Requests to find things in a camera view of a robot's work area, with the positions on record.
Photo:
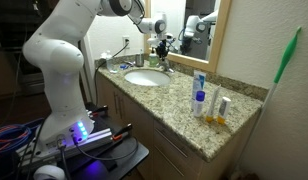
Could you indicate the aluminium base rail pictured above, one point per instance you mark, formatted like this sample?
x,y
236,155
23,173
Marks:
x,y
90,140

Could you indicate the wood framed wall mirror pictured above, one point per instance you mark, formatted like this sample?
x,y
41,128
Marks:
x,y
224,33

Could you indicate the green soap pump bottle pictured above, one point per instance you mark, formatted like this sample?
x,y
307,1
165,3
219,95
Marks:
x,y
153,60

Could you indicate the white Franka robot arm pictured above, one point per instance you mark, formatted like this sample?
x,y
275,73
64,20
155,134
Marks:
x,y
60,66

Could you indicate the grey metal tumbler cup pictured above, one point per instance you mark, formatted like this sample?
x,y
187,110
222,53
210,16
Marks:
x,y
139,60

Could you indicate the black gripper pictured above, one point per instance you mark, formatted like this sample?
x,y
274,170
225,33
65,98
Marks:
x,y
162,45

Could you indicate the white wall power outlet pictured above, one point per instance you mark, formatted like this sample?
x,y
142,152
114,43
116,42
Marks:
x,y
126,42

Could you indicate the white blue cream tube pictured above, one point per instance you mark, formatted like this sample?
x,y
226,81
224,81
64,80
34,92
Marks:
x,y
199,81

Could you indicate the slim white tube orange cap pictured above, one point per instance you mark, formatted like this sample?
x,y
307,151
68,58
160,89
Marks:
x,y
213,105

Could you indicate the black orange clamp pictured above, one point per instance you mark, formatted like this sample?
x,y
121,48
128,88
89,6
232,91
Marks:
x,y
122,131
99,111

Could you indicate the white bottle with blue cap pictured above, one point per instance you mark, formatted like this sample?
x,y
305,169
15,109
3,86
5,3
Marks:
x,y
199,105

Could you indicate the white oval sink basin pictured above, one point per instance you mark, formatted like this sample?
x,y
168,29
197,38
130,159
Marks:
x,y
147,78

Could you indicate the wooden vanity cabinet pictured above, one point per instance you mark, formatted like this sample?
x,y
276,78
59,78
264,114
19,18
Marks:
x,y
134,113

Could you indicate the clear plastic water bottle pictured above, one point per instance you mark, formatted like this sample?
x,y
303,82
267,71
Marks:
x,y
111,65

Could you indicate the chrome sink tap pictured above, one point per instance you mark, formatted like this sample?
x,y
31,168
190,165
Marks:
x,y
165,66

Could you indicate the white round object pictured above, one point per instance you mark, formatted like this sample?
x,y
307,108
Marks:
x,y
49,173

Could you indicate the blue razor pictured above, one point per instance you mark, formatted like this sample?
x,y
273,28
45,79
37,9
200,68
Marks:
x,y
124,66

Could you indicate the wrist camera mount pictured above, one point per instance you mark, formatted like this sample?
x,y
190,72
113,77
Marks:
x,y
152,40

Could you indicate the black robot cart platform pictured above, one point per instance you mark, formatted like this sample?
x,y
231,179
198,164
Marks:
x,y
127,155

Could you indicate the white tube with orange cap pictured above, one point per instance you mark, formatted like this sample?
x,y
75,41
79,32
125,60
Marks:
x,y
224,108

